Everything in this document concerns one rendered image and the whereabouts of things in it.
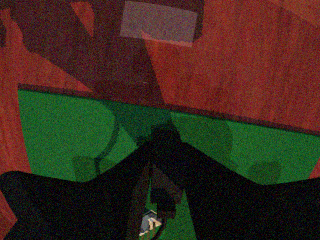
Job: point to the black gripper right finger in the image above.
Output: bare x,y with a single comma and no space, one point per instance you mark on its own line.
227,206

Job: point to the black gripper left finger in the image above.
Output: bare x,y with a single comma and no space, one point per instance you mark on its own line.
110,206

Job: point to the green circuit board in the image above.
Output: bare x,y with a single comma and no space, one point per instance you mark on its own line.
76,138

